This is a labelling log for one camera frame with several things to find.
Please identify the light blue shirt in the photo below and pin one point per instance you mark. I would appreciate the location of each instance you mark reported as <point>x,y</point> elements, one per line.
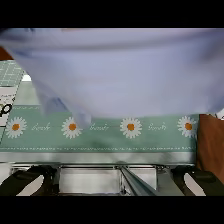
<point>126,73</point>

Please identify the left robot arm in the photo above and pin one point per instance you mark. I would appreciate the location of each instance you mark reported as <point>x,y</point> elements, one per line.
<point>23,181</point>

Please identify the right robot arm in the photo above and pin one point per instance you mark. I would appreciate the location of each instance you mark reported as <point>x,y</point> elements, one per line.
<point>200,181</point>

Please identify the silver frame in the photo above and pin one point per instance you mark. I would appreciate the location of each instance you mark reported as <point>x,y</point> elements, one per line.
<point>110,178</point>

